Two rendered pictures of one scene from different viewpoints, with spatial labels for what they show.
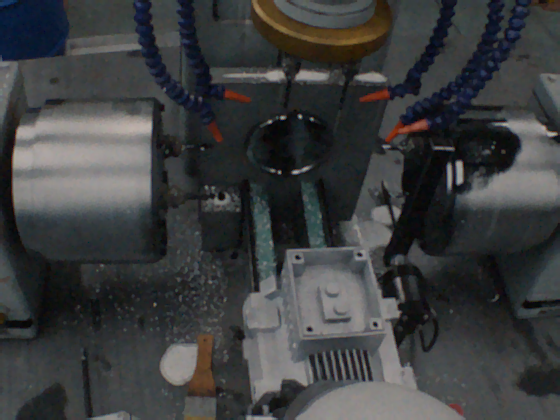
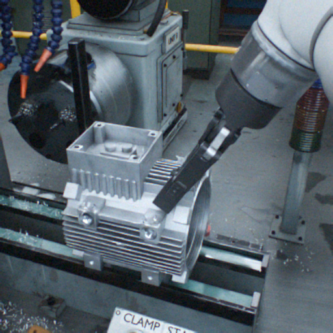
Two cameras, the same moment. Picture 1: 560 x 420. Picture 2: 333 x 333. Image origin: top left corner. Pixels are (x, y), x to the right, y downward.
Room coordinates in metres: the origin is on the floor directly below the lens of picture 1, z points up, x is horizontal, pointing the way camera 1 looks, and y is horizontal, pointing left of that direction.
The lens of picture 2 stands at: (-0.01, 0.38, 1.48)
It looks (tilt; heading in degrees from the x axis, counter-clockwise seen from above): 33 degrees down; 304
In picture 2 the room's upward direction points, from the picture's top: straight up
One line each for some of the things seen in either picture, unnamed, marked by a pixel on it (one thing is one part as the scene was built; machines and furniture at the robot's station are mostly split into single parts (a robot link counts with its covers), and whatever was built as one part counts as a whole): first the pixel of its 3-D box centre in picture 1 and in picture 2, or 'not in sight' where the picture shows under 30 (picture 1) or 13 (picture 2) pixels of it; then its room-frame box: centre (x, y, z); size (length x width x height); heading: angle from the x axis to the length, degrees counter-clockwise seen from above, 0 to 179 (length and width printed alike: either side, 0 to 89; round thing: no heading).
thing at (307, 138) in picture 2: not in sight; (306, 134); (0.19, -0.43, 1.05); 0.06 x 0.06 x 0.04
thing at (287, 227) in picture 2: not in sight; (302, 153); (0.19, -0.43, 1.01); 0.08 x 0.08 x 0.42; 13
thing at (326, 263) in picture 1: (330, 305); (117, 159); (0.39, -0.08, 1.11); 0.12 x 0.11 x 0.07; 15
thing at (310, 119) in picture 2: not in sight; (310, 114); (0.19, -0.43, 1.10); 0.06 x 0.06 x 0.04
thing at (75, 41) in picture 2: (415, 209); (84, 106); (0.55, -0.18, 1.12); 0.04 x 0.03 x 0.26; 13
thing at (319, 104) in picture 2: not in sight; (314, 93); (0.19, -0.43, 1.14); 0.06 x 0.06 x 0.04
